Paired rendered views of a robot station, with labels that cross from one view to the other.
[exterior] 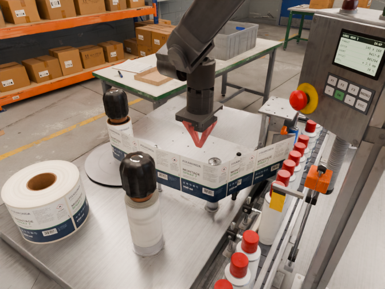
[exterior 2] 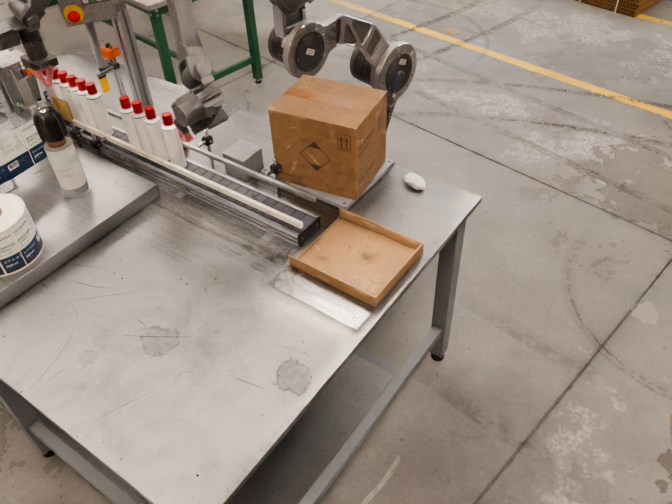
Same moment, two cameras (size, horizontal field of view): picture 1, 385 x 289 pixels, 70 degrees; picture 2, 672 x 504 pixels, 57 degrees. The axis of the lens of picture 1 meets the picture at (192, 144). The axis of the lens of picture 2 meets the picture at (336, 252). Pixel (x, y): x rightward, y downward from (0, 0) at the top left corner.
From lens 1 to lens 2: 1.83 m
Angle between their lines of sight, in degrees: 64
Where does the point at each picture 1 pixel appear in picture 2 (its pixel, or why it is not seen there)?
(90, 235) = (49, 224)
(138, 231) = (78, 168)
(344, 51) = not seen: outside the picture
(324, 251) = (141, 87)
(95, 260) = (78, 216)
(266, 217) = (101, 111)
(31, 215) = (26, 221)
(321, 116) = (89, 16)
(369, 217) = (112, 94)
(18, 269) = (53, 280)
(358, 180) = (126, 34)
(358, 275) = not seen: hidden behind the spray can
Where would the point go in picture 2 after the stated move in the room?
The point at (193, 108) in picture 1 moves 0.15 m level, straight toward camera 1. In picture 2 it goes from (42, 54) to (91, 54)
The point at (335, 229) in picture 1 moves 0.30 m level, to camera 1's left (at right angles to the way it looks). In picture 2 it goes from (136, 68) to (108, 113)
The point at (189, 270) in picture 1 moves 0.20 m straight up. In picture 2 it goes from (113, 169) to (96, 118)
